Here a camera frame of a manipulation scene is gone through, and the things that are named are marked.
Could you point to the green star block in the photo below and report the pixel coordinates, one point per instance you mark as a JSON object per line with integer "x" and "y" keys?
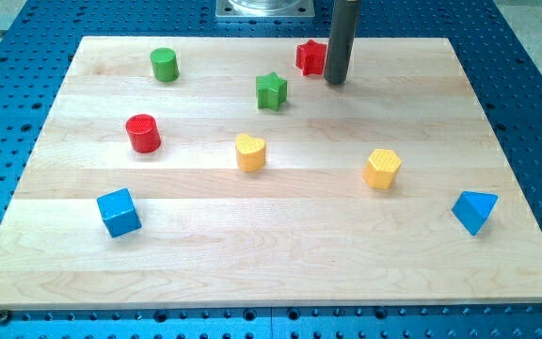
{"x": 271, "y": 91}

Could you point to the light wooden board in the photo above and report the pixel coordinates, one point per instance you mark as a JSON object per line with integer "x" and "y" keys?
{"x": 304, "y": 230}

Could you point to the red star block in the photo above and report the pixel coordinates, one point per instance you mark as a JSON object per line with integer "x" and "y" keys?
{"x": 310, "y": 57}

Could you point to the left board corner screw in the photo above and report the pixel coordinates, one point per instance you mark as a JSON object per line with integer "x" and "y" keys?
{"x": 4, "y": 317}

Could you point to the yellow heart block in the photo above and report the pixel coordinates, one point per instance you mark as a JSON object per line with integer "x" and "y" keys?
{"x": 250, "y": 152}

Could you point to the yellow hexagon block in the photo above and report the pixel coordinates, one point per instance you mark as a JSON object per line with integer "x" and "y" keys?
{"x": 381, "y": 168}

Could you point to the red cylinder block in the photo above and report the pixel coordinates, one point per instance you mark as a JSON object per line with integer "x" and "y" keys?
{"x": 143, "y": 133}

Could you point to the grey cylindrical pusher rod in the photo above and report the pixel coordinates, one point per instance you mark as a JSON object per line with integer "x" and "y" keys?
{"x": 343, "y": 29}

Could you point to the green cylinder block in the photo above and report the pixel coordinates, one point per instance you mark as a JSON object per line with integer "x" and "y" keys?
{"x": 164, "y": 64}

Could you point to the blue cube block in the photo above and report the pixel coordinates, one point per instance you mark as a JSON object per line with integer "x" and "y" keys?
{"x": 118, "y": 212}

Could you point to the blue triangle block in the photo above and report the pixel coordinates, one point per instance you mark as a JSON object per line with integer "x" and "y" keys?
{"x": 473, "y": 209}

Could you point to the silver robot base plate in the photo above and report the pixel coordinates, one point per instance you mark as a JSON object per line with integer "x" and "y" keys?
{"x": 264, "y": 8}

